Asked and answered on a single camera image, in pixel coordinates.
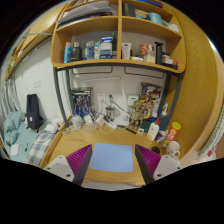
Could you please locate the plaid blue bedsheet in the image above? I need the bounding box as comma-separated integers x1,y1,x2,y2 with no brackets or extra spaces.
26,133,55,166

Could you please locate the blue mouse pad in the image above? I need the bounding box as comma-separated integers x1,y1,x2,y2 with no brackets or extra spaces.
89,143,133,172

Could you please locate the stack of papers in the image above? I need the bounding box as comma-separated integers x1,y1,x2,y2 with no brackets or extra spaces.
58,0,112,24

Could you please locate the wooden shelf unit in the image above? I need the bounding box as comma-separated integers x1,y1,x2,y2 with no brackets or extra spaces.
51,0,186,74

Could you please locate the blue white box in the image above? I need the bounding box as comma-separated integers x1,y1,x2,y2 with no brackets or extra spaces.
100,37,112,59

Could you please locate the black computer mouse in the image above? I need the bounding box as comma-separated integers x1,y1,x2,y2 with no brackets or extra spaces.
152,146,160,154

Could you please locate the white power adapter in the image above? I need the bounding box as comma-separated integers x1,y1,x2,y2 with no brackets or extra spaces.
96,115,105,126

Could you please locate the white tube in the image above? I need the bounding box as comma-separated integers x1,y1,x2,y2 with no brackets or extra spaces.
121,43,131,60

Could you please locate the glass jar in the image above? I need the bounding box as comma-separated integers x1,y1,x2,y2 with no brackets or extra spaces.
106,106,115,121

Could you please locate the yellow red snack can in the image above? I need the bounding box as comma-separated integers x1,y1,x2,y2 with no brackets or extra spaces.
165,122,181,143

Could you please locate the teal pouch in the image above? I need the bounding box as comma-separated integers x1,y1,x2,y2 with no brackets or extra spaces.
149,12,162,25

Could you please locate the white glue bottle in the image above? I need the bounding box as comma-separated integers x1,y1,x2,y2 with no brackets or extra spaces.
147,119,159,140

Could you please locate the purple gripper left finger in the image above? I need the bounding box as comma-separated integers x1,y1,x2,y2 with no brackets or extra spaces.
43,143,93,187

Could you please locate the Groot figurine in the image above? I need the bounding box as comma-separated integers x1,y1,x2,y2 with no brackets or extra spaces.
129,100,149,130

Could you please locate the black backpack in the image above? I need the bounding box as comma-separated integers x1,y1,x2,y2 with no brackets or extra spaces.
26,94,43,130

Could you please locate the teal blanket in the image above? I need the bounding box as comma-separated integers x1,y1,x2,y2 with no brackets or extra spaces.
3,111,25,145

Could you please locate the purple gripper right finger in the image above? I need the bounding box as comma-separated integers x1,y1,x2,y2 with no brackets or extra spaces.
134,143,183,185

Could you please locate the blue robot model box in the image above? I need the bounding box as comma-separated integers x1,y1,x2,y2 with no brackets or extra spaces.
71,87,94,118

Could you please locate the white figurine mug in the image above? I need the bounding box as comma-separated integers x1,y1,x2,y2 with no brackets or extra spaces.
165,141,180,157

